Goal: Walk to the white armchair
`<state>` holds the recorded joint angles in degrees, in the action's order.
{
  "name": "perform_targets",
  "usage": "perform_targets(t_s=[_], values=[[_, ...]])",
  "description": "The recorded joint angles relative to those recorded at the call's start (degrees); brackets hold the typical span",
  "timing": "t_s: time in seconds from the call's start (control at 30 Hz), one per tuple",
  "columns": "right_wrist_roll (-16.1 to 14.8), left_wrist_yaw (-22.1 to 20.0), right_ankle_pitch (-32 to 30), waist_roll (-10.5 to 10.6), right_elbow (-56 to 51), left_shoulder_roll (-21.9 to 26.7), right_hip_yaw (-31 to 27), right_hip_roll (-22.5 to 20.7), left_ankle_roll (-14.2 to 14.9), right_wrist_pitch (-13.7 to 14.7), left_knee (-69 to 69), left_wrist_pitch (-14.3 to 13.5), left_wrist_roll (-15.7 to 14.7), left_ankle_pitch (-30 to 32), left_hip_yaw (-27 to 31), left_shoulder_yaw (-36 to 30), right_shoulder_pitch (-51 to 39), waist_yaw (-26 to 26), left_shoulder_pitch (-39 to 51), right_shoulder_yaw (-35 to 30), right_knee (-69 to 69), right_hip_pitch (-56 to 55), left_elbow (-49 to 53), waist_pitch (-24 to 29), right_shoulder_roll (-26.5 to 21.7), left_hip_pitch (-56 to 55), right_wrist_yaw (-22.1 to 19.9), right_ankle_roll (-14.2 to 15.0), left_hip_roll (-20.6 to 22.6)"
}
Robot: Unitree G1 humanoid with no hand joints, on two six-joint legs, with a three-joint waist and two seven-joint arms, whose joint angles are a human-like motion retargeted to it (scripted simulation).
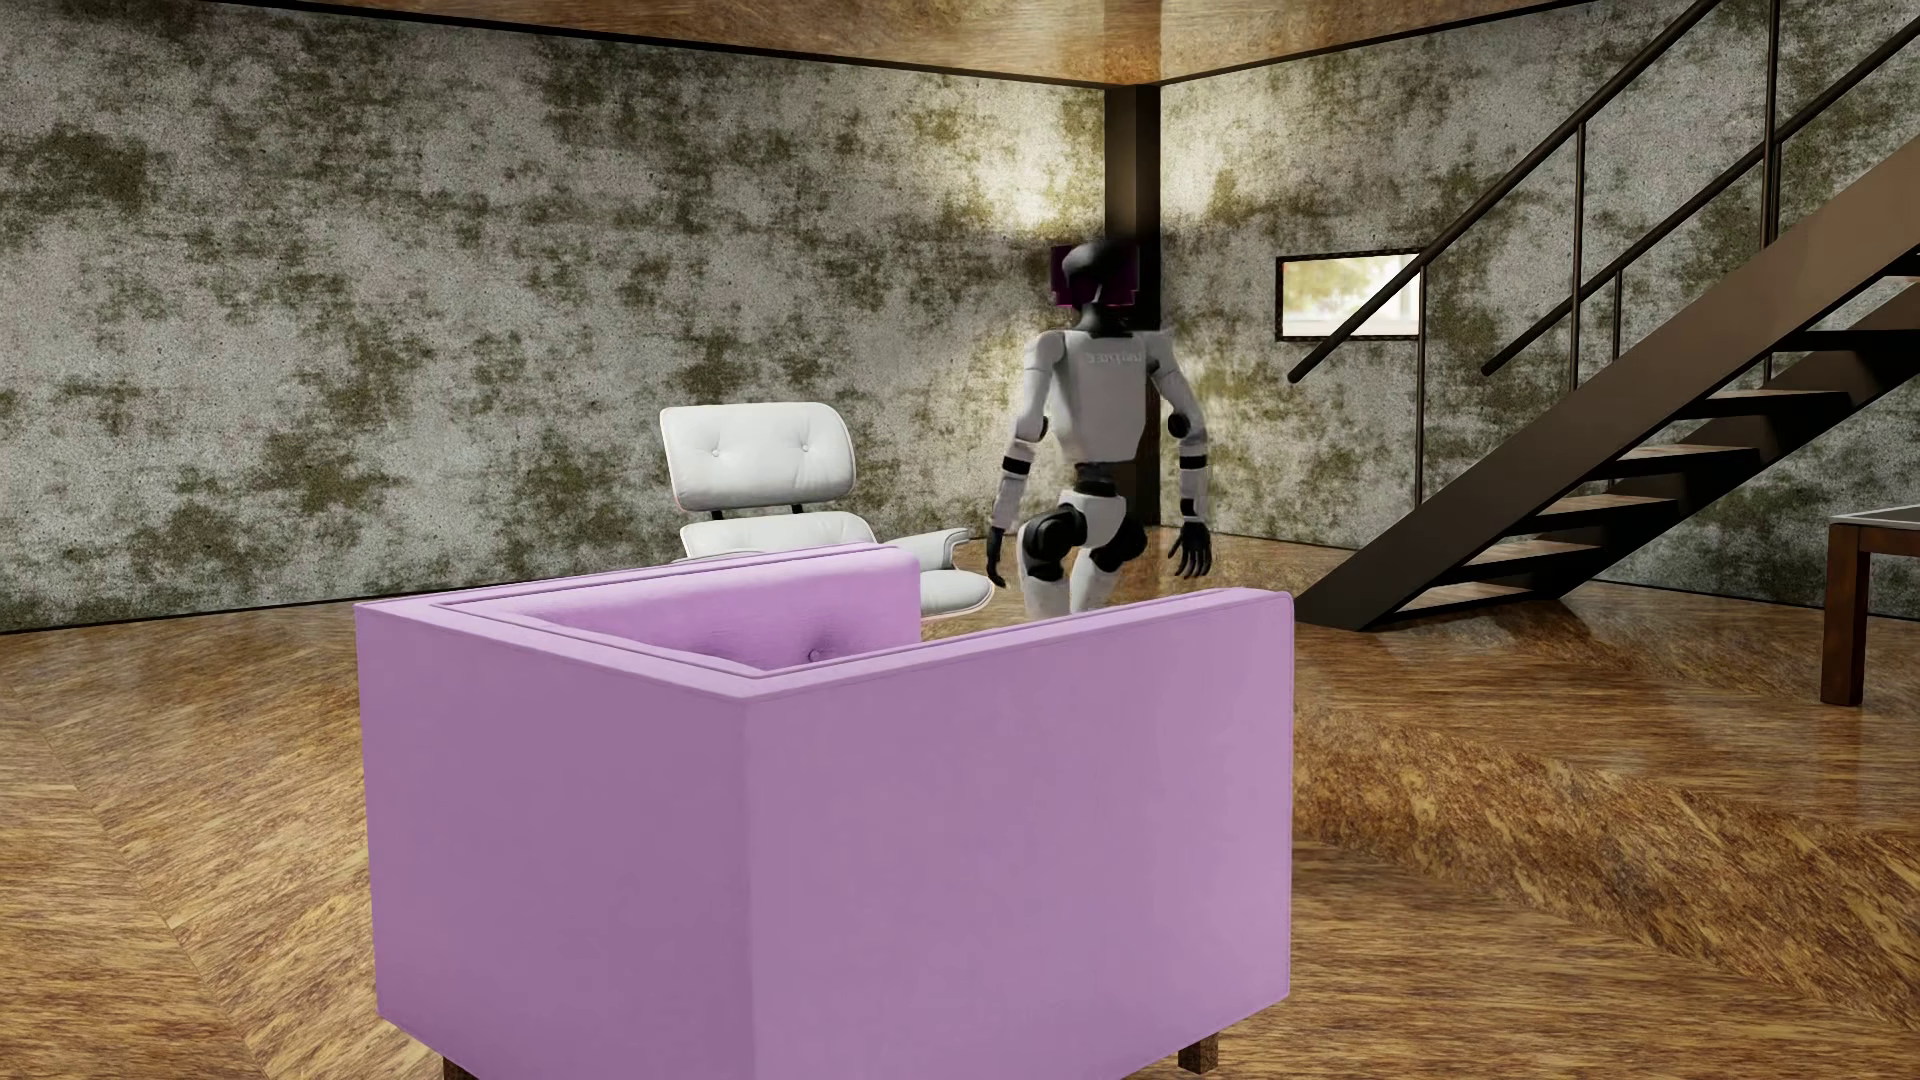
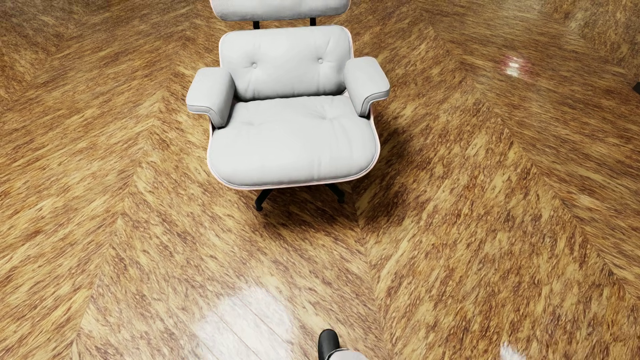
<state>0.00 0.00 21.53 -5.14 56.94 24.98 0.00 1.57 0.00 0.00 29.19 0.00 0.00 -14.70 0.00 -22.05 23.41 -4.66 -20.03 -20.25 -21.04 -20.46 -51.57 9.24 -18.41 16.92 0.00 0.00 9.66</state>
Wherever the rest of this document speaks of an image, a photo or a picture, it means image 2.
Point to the white lounge armchair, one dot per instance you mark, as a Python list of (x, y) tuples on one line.
[(292, 135)]

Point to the black swivel chair base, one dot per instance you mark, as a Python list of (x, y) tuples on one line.
[(261, 198)]

